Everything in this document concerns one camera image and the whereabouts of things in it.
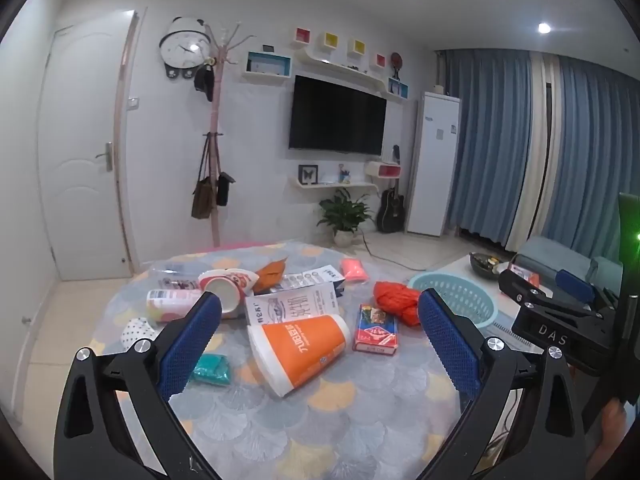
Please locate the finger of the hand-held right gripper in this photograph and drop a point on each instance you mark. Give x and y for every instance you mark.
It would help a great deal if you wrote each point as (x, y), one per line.
(575, 282)
(510, 287)

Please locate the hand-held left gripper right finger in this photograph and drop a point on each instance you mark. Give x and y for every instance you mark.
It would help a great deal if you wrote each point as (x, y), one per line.
(450, 345)

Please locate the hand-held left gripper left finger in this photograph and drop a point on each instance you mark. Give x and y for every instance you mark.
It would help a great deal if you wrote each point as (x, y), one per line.
(192, 345)

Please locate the teal snack packet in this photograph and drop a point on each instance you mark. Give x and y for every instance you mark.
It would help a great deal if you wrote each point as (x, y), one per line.
(215, 370)

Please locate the light blue plastic basket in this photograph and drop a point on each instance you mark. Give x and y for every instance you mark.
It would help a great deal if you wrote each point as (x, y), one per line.
(465, 290)

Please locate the pink white plastic bottle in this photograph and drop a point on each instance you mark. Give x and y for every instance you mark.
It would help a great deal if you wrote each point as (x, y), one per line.
(167, 305)

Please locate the white dotted sock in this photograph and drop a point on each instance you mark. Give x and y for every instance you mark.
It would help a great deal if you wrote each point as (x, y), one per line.
(135, 332)

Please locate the orange mesh bag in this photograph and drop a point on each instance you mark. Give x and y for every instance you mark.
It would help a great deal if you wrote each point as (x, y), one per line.
(395, 300)

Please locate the clear plastic bag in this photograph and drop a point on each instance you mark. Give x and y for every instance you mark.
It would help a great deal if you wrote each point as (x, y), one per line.
(172, 275)

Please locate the red card box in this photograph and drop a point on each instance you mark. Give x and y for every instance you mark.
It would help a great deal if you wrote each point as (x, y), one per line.
(375, 332)

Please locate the red white noodle cup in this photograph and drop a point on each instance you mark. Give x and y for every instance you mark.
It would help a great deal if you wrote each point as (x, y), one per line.
(235, 280)

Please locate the white carton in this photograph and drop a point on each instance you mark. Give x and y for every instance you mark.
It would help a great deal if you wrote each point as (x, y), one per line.
(285, 307)

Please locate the large orange paper cup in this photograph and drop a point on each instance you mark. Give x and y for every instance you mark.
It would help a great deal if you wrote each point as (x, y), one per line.
(300, 345)

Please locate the pink snack packet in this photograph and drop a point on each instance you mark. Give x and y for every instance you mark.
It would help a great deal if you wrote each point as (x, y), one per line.
(354, 270)

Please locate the white printed leaflet box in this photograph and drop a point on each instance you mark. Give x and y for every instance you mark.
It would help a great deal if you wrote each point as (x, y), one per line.
(315, 277)

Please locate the person's right hand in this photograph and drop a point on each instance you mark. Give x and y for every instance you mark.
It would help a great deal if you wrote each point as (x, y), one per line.
(612, 427)

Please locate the orange box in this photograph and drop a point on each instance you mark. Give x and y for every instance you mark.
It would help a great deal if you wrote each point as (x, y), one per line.
(526, 276)

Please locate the dark bowl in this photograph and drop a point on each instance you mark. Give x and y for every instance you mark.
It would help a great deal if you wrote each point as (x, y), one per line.
(482, 266)

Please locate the teal sofa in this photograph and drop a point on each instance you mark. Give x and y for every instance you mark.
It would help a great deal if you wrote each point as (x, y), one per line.
(550, 255)

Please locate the grey scale-pattern tablecloth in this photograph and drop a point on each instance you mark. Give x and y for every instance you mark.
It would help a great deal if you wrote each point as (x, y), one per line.
(350, 410)

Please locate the white sheer curtain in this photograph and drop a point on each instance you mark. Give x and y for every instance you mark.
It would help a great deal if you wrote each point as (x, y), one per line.
(540, 160)

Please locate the blue curtain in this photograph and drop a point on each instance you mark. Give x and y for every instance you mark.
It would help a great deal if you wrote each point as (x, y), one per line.
(595, 150)
(490, 150)

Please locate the white standing air conditioner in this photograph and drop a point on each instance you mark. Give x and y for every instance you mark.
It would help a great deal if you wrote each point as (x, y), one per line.
(432, 170)

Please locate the brown hanging bag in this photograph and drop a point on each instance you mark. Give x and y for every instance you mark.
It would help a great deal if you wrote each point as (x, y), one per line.
(202, 197)

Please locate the black hanging bag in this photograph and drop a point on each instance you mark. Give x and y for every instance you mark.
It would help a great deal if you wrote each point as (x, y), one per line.
(225, 187)

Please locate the green potted plant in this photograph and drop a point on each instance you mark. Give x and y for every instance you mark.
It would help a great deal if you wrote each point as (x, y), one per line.
(345, 212)

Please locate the red white drawer shelf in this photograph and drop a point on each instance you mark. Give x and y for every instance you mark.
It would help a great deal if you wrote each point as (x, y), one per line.
(384, 171)

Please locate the small black figure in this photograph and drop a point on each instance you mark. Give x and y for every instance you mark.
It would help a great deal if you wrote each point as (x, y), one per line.
(396, 154)

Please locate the white door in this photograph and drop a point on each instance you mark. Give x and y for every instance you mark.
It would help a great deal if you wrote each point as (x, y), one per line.
(80, 185)

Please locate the pen cup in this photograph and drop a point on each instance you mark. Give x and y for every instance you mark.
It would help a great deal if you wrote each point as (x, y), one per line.
(344, 175)

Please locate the pink coat rack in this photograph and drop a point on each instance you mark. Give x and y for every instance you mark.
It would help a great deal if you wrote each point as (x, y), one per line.
(216, 120)

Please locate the small blue box shelf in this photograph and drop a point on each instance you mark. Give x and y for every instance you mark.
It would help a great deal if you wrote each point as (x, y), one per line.
(398, 89)

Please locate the ceiling spotlight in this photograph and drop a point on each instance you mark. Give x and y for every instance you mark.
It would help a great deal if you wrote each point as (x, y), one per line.
(544, 27)

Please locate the black hat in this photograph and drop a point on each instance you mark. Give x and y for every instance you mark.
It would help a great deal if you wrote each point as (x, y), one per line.
(204, 82)

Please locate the blue white box shelf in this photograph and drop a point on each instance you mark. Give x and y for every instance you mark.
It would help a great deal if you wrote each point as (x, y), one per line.
(267, 66)

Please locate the low white wall shelf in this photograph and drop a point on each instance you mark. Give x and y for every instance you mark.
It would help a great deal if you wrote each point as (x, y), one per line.
(330, 186)

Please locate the butterfly picture frame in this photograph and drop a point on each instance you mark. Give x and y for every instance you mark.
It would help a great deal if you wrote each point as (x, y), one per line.
(308, 174)

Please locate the black wall television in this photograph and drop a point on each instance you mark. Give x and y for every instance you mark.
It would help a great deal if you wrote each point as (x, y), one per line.
(337, 115)

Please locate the white light switch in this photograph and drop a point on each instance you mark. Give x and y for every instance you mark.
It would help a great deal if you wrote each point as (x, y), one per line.
(133, 103)

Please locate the round red wall ornament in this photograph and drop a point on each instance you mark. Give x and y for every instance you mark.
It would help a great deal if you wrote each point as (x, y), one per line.
(396, 60)

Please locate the small red cube wall shelf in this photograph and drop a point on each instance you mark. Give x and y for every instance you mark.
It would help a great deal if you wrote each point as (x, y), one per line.
(380, 60)

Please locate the curved white wall shelf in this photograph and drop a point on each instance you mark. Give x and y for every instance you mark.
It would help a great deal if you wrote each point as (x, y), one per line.
(345, 69)

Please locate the yellow cube wall shelf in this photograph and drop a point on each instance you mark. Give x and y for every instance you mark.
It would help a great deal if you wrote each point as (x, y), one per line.
(330, 41)
(358, 47)

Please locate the panda wall clock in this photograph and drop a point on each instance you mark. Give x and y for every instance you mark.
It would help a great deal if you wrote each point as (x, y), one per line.
(182, 47)

